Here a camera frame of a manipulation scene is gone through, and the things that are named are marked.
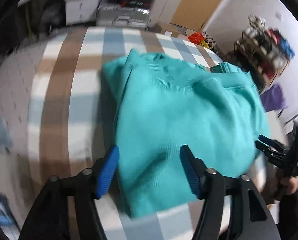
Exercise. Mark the teal zip jacket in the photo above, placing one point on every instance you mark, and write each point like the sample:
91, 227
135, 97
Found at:
176, 117

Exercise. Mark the black bag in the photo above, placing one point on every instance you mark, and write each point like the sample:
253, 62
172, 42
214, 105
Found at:
52, 15

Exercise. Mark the person's right hand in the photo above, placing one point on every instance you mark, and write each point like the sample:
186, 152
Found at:
293, 185

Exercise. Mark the person's right forearm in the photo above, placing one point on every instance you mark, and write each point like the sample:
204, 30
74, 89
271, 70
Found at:
291, 215

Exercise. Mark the dotted grey mattress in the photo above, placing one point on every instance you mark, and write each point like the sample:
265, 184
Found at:
13, 92

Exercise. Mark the white drawer desk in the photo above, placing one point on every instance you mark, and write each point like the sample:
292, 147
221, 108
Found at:
81, 2

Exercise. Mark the flat cardboard box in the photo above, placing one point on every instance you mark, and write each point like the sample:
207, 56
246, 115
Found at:
171, 30

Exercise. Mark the wooden door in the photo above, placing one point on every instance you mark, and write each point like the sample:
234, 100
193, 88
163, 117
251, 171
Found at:
201, 2

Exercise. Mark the purple bag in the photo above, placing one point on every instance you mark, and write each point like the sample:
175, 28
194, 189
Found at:
273, 97

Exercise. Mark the silver suitcase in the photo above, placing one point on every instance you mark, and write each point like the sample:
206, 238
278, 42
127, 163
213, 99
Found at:
119, 15

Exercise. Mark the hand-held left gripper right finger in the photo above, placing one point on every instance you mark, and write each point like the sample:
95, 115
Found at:
190, 175

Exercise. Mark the wooden shoe rack with shoes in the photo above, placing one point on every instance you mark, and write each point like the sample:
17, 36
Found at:
271, 45

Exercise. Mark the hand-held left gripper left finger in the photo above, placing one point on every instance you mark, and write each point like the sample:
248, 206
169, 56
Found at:
107, 172

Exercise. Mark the black and red shoe box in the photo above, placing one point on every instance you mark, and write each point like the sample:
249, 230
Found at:
136, 2

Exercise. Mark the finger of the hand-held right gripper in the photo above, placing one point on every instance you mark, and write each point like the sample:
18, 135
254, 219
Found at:
271, 155
271, 142

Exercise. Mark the red and yellow bag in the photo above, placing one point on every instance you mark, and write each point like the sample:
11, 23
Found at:
196, 38

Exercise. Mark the checkered bed sheet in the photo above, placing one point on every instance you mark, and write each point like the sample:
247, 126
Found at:
89, 85

